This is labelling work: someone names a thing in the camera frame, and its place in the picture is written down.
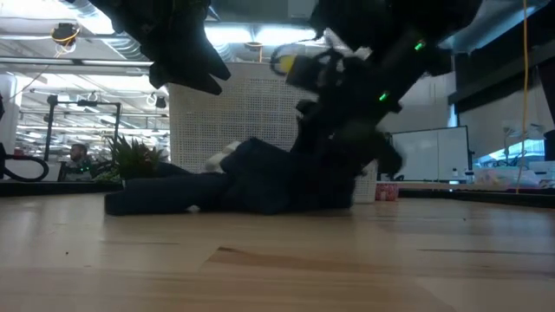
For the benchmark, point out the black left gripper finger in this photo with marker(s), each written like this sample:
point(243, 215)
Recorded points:
point(210, 56)
point(186, 76)

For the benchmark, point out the dark blue garment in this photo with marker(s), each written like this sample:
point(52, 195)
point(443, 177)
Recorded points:
point(260, 186)

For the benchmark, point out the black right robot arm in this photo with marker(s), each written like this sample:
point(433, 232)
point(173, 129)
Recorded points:
point(412, 34)

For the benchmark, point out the pink patterned box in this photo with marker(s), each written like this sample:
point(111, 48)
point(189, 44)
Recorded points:
point(386, 192)

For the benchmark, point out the white woven plastic laundry basket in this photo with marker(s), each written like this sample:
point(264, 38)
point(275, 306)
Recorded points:
point(243, 112)

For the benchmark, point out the whiteboard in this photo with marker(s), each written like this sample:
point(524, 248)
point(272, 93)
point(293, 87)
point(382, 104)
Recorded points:
point(433, 151)

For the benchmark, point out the white cloth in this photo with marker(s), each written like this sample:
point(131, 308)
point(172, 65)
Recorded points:
point(219, 160)

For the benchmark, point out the green potted plant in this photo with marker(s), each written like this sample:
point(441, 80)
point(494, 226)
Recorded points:
point(132, 160)

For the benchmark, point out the person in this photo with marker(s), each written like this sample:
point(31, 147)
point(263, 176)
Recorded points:
point(78, 162)

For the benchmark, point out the black metal stand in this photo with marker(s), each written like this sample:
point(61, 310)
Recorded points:
point(48, 130)

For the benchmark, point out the silver ceiling duct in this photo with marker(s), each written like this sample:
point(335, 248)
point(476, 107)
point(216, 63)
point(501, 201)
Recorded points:
point(126, 45)

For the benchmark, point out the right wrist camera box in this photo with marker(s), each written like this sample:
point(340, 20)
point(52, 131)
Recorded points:
point(308, 71)

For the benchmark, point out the black table frame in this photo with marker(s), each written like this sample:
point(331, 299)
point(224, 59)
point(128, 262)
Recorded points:
point(43, 187)

